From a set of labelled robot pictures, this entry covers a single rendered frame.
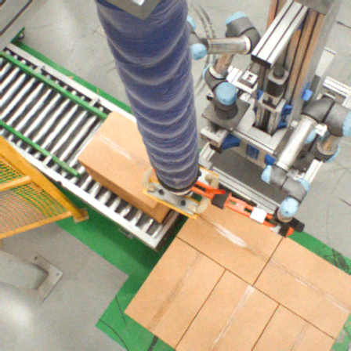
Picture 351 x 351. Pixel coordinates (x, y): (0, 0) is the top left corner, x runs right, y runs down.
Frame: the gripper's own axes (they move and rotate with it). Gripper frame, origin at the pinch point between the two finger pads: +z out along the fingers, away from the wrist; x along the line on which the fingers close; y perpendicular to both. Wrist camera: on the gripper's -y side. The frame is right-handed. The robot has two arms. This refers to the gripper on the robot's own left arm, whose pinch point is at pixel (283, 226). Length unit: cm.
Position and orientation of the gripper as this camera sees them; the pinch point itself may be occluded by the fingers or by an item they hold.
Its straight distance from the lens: 241.4
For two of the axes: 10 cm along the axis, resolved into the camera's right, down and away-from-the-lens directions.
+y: -8.8, -4.2, 2.1
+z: 0.6, 3.4, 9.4
